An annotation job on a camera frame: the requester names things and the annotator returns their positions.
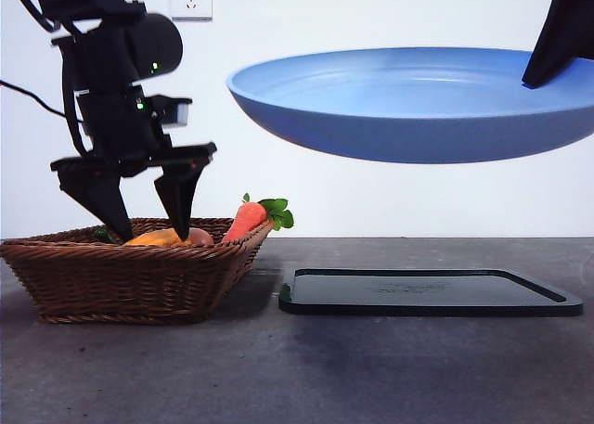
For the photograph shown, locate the blue round plate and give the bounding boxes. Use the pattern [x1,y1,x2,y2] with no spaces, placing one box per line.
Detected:
[226,46,594,164]

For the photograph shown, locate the brown woven wicker basket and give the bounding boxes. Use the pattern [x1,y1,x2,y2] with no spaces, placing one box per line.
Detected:
[0,217,276,326]

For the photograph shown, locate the brown egg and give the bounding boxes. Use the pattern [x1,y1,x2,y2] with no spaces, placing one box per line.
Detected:
[187,227,216,248]

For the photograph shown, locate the orange carrot with green leaves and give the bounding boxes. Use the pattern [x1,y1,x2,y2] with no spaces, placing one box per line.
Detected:
[221,192,296,244]

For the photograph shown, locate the black rectangular tray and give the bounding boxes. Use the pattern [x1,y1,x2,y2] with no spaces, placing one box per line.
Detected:
[278,268,585,317]

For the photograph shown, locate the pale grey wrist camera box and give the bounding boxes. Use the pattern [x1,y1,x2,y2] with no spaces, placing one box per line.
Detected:
[150,96,193,129]

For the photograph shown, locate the thin black cable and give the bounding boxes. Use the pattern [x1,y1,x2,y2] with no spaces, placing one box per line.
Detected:
[0,79,71,120]

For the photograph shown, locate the white wall socket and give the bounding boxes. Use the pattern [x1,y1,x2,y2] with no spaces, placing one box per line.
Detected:
[169,0,214,22]

